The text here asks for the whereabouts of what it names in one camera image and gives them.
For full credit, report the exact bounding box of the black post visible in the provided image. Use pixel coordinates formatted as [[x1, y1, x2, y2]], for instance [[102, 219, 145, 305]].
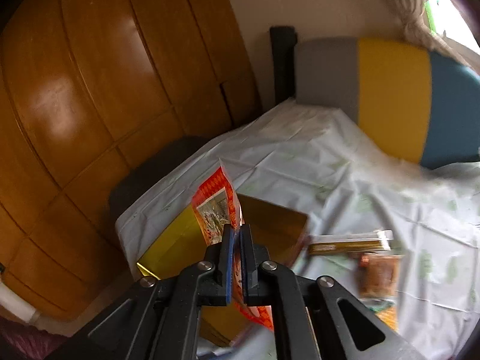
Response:
[[269, 26, 298, 105]]

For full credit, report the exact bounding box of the window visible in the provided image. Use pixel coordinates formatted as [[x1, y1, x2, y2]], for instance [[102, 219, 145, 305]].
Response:
[[424, 0, 479, 60]]

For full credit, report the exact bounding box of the beige curtain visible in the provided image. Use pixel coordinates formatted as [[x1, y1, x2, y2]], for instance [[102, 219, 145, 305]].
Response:
[[386, 0, 470, 67]]

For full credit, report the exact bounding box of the large orange snack bag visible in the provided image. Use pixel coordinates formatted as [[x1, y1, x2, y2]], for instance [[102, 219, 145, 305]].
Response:
[[191, 165, 273, 331]]

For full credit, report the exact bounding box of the long gold snack box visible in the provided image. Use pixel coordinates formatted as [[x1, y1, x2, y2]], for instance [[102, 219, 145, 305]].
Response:
[[307, 229, 394, 255]]

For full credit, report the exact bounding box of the white cloud-print tablecloth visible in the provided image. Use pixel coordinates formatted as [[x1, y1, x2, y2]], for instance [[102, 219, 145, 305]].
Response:
[[115, 101, 479, 359]]

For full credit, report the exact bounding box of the green yellow cracker pack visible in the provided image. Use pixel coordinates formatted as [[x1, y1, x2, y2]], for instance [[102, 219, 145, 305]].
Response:
[[366, 299, 398, 331]]

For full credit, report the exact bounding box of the brown bread packet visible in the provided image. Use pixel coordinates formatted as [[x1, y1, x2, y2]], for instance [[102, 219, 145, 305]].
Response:
[[359, 253, 403, 299]]

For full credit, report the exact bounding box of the wooden wardrobe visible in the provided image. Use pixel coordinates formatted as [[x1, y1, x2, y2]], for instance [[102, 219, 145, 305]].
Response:
[[1, 0, 260, 320]]

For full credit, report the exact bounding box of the gold and maroon gift box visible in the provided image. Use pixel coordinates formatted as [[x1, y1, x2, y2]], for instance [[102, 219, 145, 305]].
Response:
[[135, 193, 310, 347]]

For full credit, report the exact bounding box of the grey yellow blue chair back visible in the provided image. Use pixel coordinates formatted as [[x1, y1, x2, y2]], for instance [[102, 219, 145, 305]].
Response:
[[295, 37, 479, 169]]

